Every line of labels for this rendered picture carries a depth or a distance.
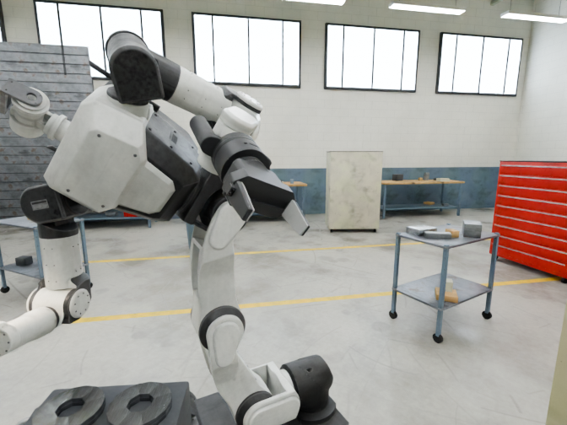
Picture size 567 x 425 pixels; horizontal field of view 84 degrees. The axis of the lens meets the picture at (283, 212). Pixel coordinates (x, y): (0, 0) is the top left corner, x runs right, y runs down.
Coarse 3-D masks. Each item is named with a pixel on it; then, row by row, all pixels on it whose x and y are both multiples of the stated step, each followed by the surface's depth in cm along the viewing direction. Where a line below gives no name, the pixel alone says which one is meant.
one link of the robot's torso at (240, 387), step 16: (224, 320) 92; (240, 320) 95; (208, 336) 90; (224, 336) 92; (240, 336) 95; (208, 352) 92; (224, 352) 92; (208, 368) 107; (224, 368) 95; (240, 368) 102; (224, 384) 100; (240, 384) 103; (256, 384) 106; (224, 400) 101; (240, 400) 104; (256, 400) 104; (240, 416) 102
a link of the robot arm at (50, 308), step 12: (72, 288) 87; (36, 300) 84; (48, 300) 84; (60, 300) 84; (36, 312) 79; (48, 312) 81; (60, 312) 83; (12, 324) 72; (24, 324) 74; (36, 324) 77; (48, 324) 79; (60, 324) 84; (24, 336) 73; (36, 336) 77
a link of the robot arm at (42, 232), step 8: (40, 224) 82; (48, 224) 83; (56, 224) 84; (64, 224) 86; (72, 224) 88; (40, 232) 82; (48, 232) 82; (56, 232) 83; (64, 232) 84; (72, 232) 86
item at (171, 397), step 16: (144, 384) 51; (160, 384) 51; (176, 384) 53; (48, 400) 48; (64, 400) 48; (80, 400) 49; (96, 400) 48; (112, 400) 50; (128, 400) 48; (144, 400) 50; (160, 400) 48; (176, 400) 50; (32, 416) 47; (48, 416) 45; (64, 416) 47; (80, 416) 45; (96, 416) 46; (112, 416) 45; (128, 416) 45; (144, 416) 45; (160, 416) 46; (176, 416) 47
